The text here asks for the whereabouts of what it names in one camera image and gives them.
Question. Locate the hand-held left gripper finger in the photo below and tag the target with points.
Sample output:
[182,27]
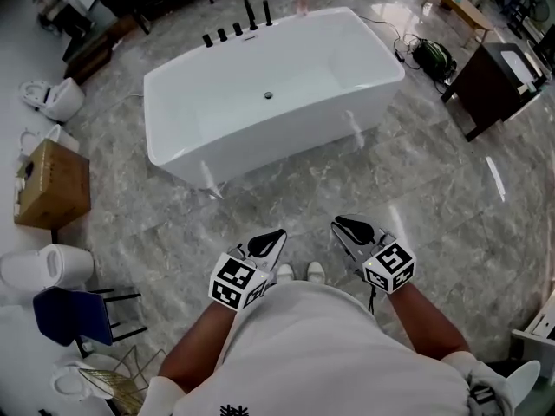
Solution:
[275,260]
[264,236]

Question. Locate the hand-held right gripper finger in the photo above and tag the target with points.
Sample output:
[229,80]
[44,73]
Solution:
[353,256]
[362,222]

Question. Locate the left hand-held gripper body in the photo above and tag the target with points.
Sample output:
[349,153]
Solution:
[236,282]

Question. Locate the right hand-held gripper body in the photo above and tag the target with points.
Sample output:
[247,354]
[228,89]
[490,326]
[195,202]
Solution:
[390,267]

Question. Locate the person's left forearm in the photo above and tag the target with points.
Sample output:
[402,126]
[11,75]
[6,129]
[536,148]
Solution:
[195,349]

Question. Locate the person's right forearm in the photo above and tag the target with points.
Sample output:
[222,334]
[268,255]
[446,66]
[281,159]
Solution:
[420,319]

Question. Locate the white bathtub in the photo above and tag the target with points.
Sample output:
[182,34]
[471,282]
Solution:
[260,124]

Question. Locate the white shoe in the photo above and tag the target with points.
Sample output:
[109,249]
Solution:
[285,272]
[316,271]

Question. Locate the person's white shirt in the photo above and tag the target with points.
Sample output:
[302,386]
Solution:
[312,353]

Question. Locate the round metal tub drain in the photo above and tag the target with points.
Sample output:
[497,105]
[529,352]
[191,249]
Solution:
[269,95]

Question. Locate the blue chair with black legs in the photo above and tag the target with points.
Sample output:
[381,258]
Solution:
[69,314]

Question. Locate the dark wooden vanity cabinet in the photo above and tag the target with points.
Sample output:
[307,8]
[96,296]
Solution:
[477,85]

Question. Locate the green black bag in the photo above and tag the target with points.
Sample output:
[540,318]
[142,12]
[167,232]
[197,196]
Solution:
[429,54]

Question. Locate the white toilet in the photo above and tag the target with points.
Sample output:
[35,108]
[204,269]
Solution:
[54,134]
[67,381]
[43,267]
[60,100]

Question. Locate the brown cardboard box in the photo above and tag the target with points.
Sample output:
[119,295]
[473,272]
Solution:
[52,189]

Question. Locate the white sink basin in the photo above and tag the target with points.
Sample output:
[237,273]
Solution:
[516,65]

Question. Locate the black curved faucet spout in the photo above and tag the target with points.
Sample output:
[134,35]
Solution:
[250,13]

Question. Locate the pink soap pump bottle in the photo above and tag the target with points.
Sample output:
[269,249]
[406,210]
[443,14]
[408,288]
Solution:
[302,2]

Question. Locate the long wooden table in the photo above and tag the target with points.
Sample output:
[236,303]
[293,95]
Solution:
[468,13]

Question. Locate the brown wooden step platform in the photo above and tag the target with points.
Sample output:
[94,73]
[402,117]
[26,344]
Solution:
[95,50]

